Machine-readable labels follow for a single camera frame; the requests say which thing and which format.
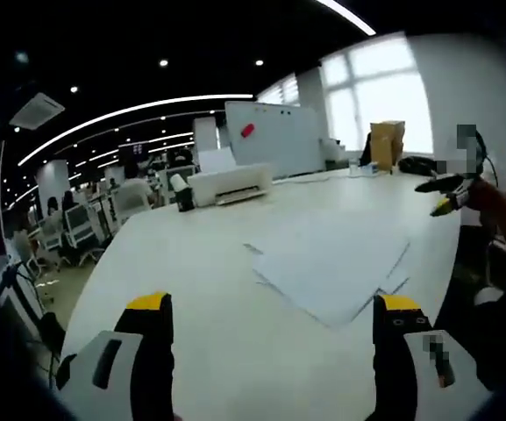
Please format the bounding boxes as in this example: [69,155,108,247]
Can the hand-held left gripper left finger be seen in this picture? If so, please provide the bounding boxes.
[57,291,175,421]

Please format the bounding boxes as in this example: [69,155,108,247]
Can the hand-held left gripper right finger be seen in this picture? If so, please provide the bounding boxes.
[368,294,495,421]

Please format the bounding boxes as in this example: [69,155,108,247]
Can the person's right hand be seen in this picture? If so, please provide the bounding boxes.
[469,179,506,216]

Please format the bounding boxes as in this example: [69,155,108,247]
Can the brown cardboard box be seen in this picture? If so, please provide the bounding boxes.
[369,120,407,170]

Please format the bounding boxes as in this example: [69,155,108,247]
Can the dark cloth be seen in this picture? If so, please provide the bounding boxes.
[359,131,373,168]

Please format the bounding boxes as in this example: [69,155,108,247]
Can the white table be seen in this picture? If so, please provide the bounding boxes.
[59,168,464,421]

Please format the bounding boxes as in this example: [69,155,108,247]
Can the large bright window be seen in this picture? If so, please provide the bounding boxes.
[321,38,434,155]

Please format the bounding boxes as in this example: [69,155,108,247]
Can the white equipment stand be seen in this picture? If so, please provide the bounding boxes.
[0,253,53,346]

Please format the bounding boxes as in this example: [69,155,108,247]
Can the white mesh office chair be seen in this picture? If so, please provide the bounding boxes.
[62,204,104,264]

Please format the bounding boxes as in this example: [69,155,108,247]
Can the black stand with white cup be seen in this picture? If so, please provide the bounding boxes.
[168,173,197,213]

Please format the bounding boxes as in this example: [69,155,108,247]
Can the white whiteboard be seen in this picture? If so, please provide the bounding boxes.
[224,101,329,177]

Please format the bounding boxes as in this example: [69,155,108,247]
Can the window with blinds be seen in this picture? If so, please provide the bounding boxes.
[256,72,301,107]

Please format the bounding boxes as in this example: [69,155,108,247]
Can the white printer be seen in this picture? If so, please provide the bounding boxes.
[186,147,274,207]

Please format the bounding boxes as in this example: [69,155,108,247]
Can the wide ceiling light bar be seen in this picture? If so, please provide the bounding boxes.
[317,0,377,36]

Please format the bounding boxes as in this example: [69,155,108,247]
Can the white square pillar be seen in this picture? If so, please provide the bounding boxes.
[37,159,72,207]

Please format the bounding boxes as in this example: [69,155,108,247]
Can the small hanging screen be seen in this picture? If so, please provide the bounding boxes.
[118,142,146,160]

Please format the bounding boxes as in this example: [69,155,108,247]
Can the narrow white pillar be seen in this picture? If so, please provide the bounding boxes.
[192,117,219,153]

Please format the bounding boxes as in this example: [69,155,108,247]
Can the curved ceiling light strip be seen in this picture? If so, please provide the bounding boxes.
[18,93,254,168]

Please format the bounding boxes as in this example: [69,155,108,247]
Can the ceiling air conditioner unit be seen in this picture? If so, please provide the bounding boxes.
[9,91,66,131]

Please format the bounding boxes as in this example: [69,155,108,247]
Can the black cable coil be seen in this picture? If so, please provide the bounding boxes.
[398,154,438,177]

